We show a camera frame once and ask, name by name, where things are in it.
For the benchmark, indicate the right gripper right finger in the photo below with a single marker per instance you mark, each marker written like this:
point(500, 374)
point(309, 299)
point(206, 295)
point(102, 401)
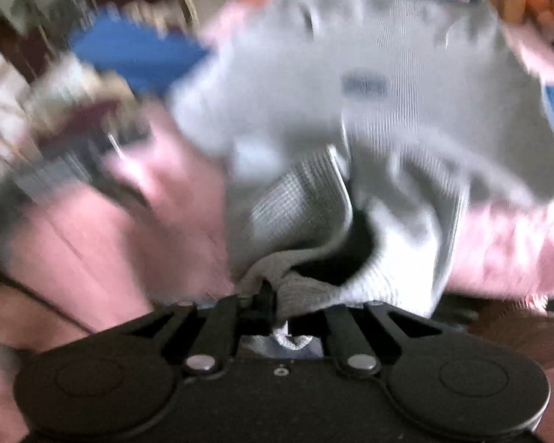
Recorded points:
point(347, 345)

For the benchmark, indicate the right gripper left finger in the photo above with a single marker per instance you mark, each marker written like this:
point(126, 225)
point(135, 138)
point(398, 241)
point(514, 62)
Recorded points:
point(226, 323)

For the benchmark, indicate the grey and blue sweater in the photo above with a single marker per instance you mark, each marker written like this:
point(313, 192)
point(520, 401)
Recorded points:
point(332, 148)

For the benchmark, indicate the pink towel cloth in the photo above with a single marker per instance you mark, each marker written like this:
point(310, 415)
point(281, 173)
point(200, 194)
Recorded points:
point(61, 247)

